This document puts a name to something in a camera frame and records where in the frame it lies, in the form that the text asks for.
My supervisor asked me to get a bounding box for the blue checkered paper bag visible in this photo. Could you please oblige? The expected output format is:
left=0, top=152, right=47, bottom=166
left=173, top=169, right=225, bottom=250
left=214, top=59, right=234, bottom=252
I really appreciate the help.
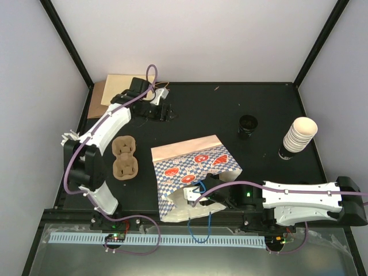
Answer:
left=151, top=135, right=242, bottom=223

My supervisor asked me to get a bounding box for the brown pulp cup carrier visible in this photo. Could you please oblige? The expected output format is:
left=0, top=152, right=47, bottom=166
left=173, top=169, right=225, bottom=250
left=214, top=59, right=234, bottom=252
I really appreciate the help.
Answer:
left=112, top=136, right=139, bottom=181

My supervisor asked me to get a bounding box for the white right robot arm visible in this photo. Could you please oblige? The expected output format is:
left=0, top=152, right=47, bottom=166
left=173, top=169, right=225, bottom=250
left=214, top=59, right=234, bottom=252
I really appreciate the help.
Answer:
left=194, top=177, right=367, bottom=232

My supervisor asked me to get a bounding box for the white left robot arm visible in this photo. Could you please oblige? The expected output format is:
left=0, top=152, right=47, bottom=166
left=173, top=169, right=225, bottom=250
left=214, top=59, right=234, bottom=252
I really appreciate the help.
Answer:
left=63, top=77, right=173, bottom=229

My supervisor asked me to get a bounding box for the light tan paper bag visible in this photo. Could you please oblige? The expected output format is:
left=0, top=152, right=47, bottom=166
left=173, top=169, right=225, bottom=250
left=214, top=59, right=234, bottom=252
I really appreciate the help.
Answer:
left=101, top=74, right=169, bottom=106

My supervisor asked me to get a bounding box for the brown kraft paper bag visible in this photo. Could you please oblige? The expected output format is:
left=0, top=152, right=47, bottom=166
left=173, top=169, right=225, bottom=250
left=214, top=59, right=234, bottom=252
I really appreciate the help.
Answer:
left=87, top=80, right=108, bottom=119

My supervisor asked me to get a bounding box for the stack of black lids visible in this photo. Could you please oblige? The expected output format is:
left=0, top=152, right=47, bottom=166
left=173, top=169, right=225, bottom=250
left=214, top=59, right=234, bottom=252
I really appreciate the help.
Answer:
left=238, top=114, right=258, bottom=140

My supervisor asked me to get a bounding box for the white wrapped stirrers bundle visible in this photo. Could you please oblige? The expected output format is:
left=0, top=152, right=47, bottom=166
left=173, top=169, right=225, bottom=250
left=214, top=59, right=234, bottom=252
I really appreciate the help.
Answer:
left=60, top=130, right=79, bottom=147

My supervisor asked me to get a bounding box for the stack of white paper cups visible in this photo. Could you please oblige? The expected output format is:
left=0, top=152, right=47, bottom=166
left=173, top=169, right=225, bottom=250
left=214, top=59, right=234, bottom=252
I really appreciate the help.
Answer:
left=278, top=117, right=318, bottom=160

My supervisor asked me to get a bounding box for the small electronics board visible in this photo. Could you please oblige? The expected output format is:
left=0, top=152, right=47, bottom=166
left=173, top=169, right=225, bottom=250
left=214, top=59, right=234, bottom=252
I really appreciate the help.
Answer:
left=105, top=233, right=126, bottom=242

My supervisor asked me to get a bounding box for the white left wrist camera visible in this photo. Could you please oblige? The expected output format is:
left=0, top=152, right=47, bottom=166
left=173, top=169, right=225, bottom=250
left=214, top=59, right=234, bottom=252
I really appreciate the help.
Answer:
left=150, top=87, right=169, bottom=106

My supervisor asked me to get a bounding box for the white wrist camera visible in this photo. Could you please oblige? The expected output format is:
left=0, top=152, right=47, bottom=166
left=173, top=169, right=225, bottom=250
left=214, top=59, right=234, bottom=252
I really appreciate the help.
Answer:
left=183, top=186, right=201, bottom=205
left=150, top=87, right=169, bottom=106

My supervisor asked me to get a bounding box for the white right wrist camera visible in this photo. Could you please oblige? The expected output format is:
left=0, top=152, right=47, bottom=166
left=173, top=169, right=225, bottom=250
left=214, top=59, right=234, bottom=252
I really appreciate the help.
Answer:
left=183, top=186, right=201, bottom=205

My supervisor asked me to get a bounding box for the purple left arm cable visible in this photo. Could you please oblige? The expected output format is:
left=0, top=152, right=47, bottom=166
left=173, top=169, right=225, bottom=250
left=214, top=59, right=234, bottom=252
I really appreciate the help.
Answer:
left=63, top=64, right=159, bottom=196

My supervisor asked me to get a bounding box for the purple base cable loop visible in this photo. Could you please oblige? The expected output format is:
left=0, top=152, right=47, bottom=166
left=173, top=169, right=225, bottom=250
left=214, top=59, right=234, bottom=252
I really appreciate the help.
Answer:
left=97, top=208, right=162, bottom=256

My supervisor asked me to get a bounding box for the black corner frame post left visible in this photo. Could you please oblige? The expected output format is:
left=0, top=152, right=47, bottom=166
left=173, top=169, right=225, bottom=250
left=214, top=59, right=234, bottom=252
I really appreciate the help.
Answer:
left=39, top=0, right=94, bottom=88

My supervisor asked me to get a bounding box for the black corner frame post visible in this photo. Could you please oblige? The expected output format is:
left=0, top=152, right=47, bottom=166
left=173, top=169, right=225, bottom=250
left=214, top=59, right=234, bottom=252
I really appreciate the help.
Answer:
left=293, top=0, right=349, bottom=88
left=39, top=0, right=94, bottom=88

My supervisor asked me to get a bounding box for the light blue slotted cable duct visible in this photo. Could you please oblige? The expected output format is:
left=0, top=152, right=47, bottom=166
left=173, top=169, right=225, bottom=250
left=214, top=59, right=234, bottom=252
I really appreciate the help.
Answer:
left=48, top=232, right=266, bottom=249

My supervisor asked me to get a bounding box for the black corner frame post right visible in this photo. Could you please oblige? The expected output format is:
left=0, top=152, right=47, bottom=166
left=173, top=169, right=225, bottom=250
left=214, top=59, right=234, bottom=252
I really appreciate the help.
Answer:
left=293, top=0, right=349, bottom=88

